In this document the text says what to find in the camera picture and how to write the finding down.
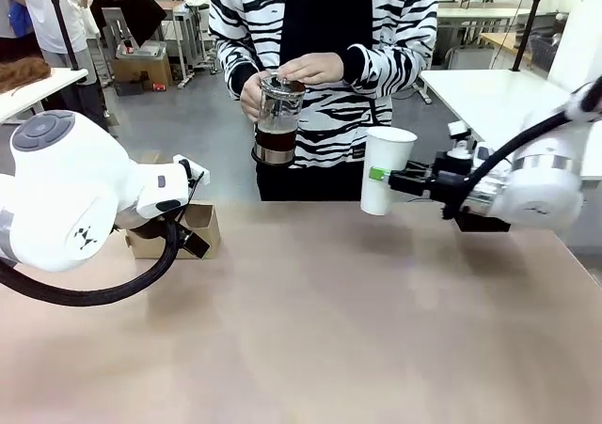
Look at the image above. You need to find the person's left hand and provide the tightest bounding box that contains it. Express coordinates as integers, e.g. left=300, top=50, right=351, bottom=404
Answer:
left=275, top=51, right=348, bottom=87

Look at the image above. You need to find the black tripod pole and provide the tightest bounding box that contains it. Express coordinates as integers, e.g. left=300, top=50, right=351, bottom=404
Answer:
left=44, top=0, right=82, bottom=71
left=511, top=0, right=549, bottom=72

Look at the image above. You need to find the glass french press with coffee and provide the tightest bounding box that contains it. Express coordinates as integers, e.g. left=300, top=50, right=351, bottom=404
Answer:
left=250, top=72, right=308, bottom=166

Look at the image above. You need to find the large white side table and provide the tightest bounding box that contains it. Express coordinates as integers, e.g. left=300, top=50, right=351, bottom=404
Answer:
left=417, top=68, right=602, bottom=181

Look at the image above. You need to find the person's left forearm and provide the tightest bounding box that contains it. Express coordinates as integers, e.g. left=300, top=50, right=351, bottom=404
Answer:
left=344, top=42, right=441, bottom=100

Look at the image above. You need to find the person in zebra striped jacket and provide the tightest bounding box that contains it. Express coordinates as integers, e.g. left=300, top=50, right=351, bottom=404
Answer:
left=208, top=0, right=442, bottom=203

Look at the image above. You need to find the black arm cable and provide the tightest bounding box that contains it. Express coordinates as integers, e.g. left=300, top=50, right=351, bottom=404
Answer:
left=0, top=193, right=190, bottom=308
left=441, top=106, right=579, bottom=221

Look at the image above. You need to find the bystander in white shirt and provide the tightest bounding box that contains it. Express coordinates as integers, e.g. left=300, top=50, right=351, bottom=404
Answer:
left=21, top=0, right=110, bottom=129

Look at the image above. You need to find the brown cardboard box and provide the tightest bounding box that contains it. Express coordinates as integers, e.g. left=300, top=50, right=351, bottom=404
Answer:
left=111, top=41, right=174, bottom=92

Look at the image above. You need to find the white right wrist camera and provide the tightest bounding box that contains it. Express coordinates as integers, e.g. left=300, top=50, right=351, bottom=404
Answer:
left=446, top=119, right=473, bottom=158

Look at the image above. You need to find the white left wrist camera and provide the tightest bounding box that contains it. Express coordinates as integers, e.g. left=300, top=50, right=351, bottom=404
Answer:
left=172, top=153, right=211, bottom=186

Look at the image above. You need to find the black cloth cover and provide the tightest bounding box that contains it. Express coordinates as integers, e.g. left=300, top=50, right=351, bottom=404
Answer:
left=88, top=0, right=168, bottom=49

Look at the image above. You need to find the brown furry item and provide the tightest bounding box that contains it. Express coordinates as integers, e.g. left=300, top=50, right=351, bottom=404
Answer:
left=0, top=56, right=52, bottom=94

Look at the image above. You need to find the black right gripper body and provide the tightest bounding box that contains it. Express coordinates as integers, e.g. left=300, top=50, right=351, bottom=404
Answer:
left=422, top=149, right=476, bottom=207

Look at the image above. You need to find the person's right hand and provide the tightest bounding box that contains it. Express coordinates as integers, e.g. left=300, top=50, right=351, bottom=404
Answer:
left=238, top=70, right=267, bottom=123

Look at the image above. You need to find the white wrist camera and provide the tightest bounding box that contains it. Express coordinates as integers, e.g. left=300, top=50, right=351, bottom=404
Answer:
left=172, top=153, right=211, bottom=186
left=446, top=119, right=473, bottom=158

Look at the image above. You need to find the bystander in blue top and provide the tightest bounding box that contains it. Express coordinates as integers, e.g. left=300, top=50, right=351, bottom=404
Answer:
left=0, top=0, right=37, bottom=63

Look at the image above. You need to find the gray plastic crate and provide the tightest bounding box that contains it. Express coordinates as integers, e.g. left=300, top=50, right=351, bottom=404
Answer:
left=530, top=33, right=565, bottom=72

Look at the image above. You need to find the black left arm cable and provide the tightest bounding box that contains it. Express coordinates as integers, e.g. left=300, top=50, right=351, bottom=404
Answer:
left=0, top=193, right=190, bottom=308

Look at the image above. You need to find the brown cardboard cup carrier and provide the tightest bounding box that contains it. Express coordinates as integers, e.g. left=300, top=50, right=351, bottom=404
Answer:
left=124, top=200, right=222, bottom=260

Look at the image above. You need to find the small white side table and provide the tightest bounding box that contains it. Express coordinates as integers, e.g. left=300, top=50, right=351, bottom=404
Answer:
left=0, top=66, right=90, bottom=125

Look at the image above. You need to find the white paper cup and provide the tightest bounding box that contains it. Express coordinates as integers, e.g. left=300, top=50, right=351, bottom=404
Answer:
left=359, top=128, right=420, bottom=217

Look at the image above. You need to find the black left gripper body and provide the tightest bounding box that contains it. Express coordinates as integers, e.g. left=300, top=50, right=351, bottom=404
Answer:
left=176, top=226, right=212, bottom=259

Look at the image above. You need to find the white background workbench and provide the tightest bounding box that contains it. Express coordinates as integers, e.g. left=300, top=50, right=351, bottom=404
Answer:
left=436, top=0, right=532, bottom=63

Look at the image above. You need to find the person's right forearm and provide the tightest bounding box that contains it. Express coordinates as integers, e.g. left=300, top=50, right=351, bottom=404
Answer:
left=209, top=28, right=261, bottom=102

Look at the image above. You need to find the gray metal stand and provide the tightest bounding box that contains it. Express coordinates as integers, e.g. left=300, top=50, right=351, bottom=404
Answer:
left=171, top=0, right=222, bottom=89

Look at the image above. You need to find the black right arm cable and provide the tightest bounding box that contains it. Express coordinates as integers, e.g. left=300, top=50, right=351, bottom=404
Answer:
left=441, top=106, right=579, bottom=221

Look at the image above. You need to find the black right wrist mount box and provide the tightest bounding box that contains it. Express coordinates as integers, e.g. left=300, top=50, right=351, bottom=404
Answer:
left=453, top=205, right=513, bottom=234

